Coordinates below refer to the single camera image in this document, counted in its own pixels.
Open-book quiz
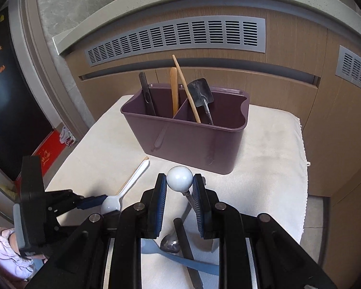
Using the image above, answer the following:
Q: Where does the wooden spoon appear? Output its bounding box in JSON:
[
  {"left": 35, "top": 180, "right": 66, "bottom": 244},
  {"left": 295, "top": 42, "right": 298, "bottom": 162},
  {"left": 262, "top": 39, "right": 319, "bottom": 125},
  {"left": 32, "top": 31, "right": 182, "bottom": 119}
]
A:
[{"left": 170, "top": 67, "right": 180, "bottom": 116}]

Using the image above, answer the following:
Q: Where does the person's left forearm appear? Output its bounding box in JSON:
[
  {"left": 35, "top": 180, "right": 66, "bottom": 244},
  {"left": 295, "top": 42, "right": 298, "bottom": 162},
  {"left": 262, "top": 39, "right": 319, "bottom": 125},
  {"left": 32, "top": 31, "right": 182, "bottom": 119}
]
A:
[{"left": 0, "top": 227, "right": 34, "bottom": 281}]

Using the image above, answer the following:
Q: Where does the grey-blue plastic spoon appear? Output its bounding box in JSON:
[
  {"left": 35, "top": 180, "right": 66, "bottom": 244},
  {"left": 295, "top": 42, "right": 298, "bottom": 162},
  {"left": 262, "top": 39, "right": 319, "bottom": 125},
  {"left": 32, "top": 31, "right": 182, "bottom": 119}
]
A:
[{"left": 141, "top": 238, "right": 221, "bottom": 276}]

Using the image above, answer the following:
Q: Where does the long grey vent grille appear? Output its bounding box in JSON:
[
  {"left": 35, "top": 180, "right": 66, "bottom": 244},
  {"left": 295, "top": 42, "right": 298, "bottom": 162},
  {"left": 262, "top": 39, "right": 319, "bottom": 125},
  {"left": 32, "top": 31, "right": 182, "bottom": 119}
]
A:
[{"left": 85, "top": 17, "right": 266, "bottom": 67}]

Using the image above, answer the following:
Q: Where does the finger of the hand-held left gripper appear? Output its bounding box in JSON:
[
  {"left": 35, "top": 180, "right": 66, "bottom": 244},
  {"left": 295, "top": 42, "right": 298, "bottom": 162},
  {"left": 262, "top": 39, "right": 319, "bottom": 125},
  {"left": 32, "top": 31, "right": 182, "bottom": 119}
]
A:
[{"left": 69, "top": 194, "right": 109, "bottom": 212}]

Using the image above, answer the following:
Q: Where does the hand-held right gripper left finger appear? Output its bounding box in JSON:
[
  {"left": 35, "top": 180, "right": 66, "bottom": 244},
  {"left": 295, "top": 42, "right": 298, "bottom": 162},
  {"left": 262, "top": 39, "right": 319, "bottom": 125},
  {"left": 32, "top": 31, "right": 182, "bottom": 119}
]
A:
[{"left": 42, "top": 173, "right": 169, "bottom": 289}]

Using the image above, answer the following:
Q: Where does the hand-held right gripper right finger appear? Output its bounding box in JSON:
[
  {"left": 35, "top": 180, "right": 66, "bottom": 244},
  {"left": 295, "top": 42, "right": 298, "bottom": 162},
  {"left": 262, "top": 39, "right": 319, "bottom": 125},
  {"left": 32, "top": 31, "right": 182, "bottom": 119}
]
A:
[{"left": 192, "top": 174, "right": 337, "bottom": 289}]

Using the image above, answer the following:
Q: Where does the small black shovel spoon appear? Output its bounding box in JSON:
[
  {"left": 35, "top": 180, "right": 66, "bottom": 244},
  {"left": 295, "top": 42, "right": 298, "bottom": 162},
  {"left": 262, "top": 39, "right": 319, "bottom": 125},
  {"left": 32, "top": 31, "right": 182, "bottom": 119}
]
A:
[{"left": 187, "top": 78, "right": 215, "bottom": 126}]

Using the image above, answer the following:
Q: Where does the black-handled spoon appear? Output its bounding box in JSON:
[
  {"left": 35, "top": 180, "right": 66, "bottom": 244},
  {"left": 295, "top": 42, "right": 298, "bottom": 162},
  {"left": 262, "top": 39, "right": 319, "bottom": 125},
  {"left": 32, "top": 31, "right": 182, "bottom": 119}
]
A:
[
  {"left": 173, "top": 217, "right": 204, "bottom": 289},
  {"left": 139, "top": 72, "right": 157, "bottom": 117}
]

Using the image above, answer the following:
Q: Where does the black glossy panel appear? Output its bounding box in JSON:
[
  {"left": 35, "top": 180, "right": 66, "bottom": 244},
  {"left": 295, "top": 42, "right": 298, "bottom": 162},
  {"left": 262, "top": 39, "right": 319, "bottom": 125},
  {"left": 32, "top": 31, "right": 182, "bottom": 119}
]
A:
[{"left": 0, "top": 6, "right": 55, "bottom": 181}]

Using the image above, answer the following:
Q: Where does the white plastic spoon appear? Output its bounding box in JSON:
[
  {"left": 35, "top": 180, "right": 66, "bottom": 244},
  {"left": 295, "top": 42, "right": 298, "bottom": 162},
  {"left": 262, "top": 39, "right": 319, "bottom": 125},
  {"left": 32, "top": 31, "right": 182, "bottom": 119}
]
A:
[{"left": 101, "top": 159, "right": 151, "bottom": 216}]

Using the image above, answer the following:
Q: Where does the white ball-handled metal utensil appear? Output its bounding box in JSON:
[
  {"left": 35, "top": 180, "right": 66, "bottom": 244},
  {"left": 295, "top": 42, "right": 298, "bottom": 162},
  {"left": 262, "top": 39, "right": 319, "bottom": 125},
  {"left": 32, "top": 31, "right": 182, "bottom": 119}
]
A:
[{"left": 167, "top": 165, "right": 199, "bottom": 211}]

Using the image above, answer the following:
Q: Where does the white table cloth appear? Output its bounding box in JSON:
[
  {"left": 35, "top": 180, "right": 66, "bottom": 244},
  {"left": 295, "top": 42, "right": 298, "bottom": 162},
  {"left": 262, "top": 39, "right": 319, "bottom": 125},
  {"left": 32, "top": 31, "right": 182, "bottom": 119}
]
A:
[{"left": 44, "top": 95, "right": 308, "bottom": 289}]

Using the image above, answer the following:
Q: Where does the red floor mat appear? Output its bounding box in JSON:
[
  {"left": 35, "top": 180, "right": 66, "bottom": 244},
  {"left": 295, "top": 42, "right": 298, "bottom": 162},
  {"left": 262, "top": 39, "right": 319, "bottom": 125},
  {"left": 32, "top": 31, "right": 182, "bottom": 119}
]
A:
[{"left": 16, "top": 128, "right": 79, "bottom": 184}]

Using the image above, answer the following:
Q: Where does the metal spoon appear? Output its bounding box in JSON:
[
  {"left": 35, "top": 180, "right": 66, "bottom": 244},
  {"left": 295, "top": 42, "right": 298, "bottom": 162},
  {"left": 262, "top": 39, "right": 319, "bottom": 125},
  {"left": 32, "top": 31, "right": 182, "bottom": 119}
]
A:
[{"left": 160, "top": 200, "right": 196, "bottom": 254}]

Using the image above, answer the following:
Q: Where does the short grey vent grille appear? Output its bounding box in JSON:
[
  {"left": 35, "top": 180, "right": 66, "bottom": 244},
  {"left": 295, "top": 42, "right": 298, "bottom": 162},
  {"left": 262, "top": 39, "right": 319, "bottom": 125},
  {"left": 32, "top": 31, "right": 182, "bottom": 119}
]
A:
[{"left": 335, "top": 45, "right": 361, "bottom": 90}]

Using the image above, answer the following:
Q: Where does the wooden chopstick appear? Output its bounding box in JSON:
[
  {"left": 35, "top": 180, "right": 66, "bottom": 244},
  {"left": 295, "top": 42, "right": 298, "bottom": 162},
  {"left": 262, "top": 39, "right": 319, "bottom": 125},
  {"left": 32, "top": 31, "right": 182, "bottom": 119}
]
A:
[
  {"left": 116, "top": 156, "right": 150, "bottom": 196},
  {"left": 172, "top": 54, "right": 202, "bottom": 125}
]

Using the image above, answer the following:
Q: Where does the purple plastic utensil holder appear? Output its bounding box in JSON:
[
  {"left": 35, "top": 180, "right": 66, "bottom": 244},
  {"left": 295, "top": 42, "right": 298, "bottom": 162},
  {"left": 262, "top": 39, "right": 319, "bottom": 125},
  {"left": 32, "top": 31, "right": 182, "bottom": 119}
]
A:
[{"left": 120, "top": 83, "right": 251, "bottom": 175}]

